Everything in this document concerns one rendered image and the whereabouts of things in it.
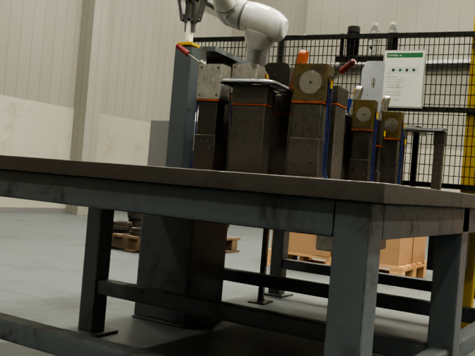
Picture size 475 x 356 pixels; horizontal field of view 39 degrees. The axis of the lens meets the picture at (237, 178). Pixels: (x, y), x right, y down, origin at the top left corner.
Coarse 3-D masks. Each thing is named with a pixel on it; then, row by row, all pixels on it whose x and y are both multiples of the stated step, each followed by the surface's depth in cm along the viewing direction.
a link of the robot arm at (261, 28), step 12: (252, 12) 286; (264, 12) 285; (276, 12) 287; (240, 24) 289; (252, 24) 286; (264, 24) 284; (276, 24) 284; (252, 36) 289; (264, 36) 287; (276, 36) 286; (252, 48) 294; (264, 48) 293; (252, 60) 298; (264, 60) 299
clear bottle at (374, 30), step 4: (376, 24) 374; (372, 28) 375; (376, 28) 374; (372, 32) 373; (376, 32) 373; (368, 40) 375; (372, 40) 373; (376, 40) 372; (368, 44) 375; (376, 44) 373; (368, 48) 374; (368, 52) 374; (372, 52) 372
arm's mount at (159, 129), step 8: (152, 120) 325; (152, 128) 325; (160, 128) 322; (152, 136) 325; (160, 136) 322; (152, 144) 325; (160, 144) 322; (152, 152) 324; (160, 152) 321; (152, 160) 324; (160, 160) 321
